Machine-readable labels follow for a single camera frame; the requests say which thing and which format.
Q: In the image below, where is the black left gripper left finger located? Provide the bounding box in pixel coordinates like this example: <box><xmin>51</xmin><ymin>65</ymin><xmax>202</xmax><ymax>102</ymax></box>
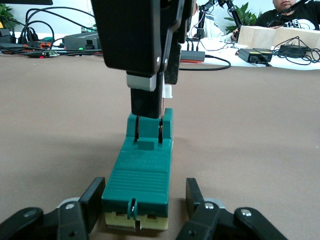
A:
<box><xmin>0</xmin><ymin>176</ymin><xmax>106</xmax><ymax>240</ymax></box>

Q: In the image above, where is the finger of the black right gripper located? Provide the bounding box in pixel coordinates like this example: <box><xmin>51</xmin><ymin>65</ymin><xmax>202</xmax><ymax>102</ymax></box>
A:
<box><xmin>161</xmin><ymin>0</ymin><xmax>196</xmax><ymax>86</ymax></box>
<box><xmin>91</xmin><ymin>0</ymin><xmax>165</xmax><ymax>120</ymax></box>

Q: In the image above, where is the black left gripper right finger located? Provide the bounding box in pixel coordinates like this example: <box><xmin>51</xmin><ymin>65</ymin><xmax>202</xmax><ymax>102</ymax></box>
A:
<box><xmin>174</xmin><ymin>177</ymin><xmax>288</xmax><ymax>240</ymax></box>

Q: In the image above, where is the green load switch white handle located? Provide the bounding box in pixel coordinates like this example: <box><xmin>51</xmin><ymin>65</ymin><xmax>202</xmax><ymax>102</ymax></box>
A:
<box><xmin>101</xmin><ymin>84</ymin><xmax>174</xmax><ymax>231</ymax></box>

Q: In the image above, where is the grey usb hub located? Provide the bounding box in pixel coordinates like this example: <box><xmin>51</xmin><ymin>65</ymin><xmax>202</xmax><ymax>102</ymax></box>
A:
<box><xmin>179</xmin><ymin>49</ymin><xmax>206</xmax><ymax>63</ymax></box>

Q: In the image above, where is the black articulated stand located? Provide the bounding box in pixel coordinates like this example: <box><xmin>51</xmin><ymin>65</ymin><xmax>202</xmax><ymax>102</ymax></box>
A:
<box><xmin>196</xmin><ymin>0</ymin><xmax>243</xmax><ymax>40</ymax></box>

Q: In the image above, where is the person in white shirt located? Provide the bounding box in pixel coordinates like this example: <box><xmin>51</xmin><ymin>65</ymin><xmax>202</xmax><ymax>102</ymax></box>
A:
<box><xmin>184</xmin><ymin>0</ymin><xmax>226</xmax><ymax>41</ymax></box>

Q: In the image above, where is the black power supply box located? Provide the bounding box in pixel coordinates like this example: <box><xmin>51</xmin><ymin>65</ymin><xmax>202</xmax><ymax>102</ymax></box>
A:
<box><xmin>63</xmin><ymin>31</ymin><xmax>103</xmax><ymax>51</ymax></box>

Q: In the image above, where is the green potted plant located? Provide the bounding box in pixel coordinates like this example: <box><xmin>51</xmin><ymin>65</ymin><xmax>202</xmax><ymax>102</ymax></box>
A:
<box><xmin>0</xmin><ymin>3</ymin><xmax>21</xmax><ymax>30</ymax></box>
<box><xmin>223</xmin><ymin>2</ymin><xmax>262</xmax><ymax>35</ymax></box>

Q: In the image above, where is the black adapter yellow label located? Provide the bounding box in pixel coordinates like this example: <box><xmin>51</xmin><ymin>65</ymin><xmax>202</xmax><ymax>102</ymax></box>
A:
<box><xmin>238</xmin><ymin>48</ymin><xmax>263</xmax><ymax>63</ymax></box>
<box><xmin>252</xmin><ymin>48</ymin><xmax>274</xmax><ymax>63</ymax></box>

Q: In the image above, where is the orange black device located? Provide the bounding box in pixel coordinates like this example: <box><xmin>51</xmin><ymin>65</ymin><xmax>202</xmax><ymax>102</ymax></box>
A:
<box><xmin>23</xmin><ymin>41</ymin><xmax>53</xmax><ymax>51</ymax></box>

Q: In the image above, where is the black monitor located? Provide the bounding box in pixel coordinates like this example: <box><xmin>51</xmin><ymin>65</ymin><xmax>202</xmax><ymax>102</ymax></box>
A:
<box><xmin>0</xmin><ymin>0</ymin><xmax>54</xmax><ymax>6</ymax></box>

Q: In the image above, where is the person in black shirt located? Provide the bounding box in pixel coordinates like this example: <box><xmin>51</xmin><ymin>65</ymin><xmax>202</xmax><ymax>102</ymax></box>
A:
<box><xmin>254</xmin><ymin>0</ymin><xmax>320</xmax><ymax>32</ymax></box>

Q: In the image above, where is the black power adapter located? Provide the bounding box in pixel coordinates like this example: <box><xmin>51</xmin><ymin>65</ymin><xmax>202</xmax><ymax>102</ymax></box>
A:
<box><xmin>279</xmin><ymin>44</ymin><xmax>309</xmax><ymax>59</ymax></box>

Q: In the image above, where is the thick black cable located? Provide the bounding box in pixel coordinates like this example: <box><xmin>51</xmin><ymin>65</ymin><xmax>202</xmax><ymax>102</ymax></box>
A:
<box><xmin>178</xmin><ymin>54</ymin><xmax>232</xmax><ymax>72</ymax></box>

